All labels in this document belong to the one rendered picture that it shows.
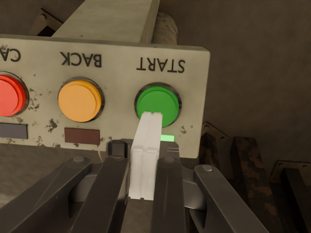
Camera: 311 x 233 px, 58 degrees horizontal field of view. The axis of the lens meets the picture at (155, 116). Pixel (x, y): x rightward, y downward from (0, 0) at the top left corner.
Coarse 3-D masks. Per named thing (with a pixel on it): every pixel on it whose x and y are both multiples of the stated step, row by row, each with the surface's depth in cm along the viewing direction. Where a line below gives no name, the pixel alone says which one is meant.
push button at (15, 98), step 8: (0, 80) 26; (8, 80) 26; (16, 80) 27; (0, 88) 26; (8, 88) 26; (16, 88) 27; (0, 96) 27; (8, 96) 27; (16, 96) 27; (24, 96) 27; (0, 104) 27; (8, 104) 27; (16, 104) 27; (0, 112) 27; (8, 112) 27; (16, 112) 27
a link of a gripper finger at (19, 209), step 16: (80, 160) 13; (48, 176) 12; (64, 176) 12; (80, 176) 13; (32, 192) 11; (48, 192) 11; (64, 192) 12; (0, 208) 10; (16, 208) 10; (32, 208) 10; (48, 208) 11; (64, 208) 12; (80, 208) 13; (0, 224) 9; (16, 224) 9; (32, 224) 10; (48, 224) 11; (64, 224) 12
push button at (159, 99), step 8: (152, 88) 26; (160, 88) 26; (144, 96) 26; (152, 96) 26; (160, 96) 26; (168, 96) 26; (144, 104) 26; (152, 104) 26; (160, 104) 26; (168, 104) 26; (176, 104) 26; (152, 112) 26; (160, 112) 26; (168, 112) 26; (176, 112) 26; (168, 120) 26
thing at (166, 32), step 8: (160, 16) 77; (168, 16) 80; (160, 24) 73; (168, 24) 75; (160, 32) 69; (168, 32) 71; (176, 32) 79; (152, 40) 64; (160, 40) 65; (168, 40) 68; (176, 40) 75; (104, 152) 43
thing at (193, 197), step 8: (160, 144) 17; (168, 144) 17; (176, 144) 17; (160, 152) 16; (168, 152) 16; (176, 152) 16; (184, 168) 14; (184, 176) 14; (192, 176) 14; (184, 184) 13; (192, 184) 13; (184, 192) 14; (192, 192) 13; (200, 192) 13; (184, 200) 14; (192, 200) 13; (200, 200) 13; (192, 208) 14; (200, 208) 13
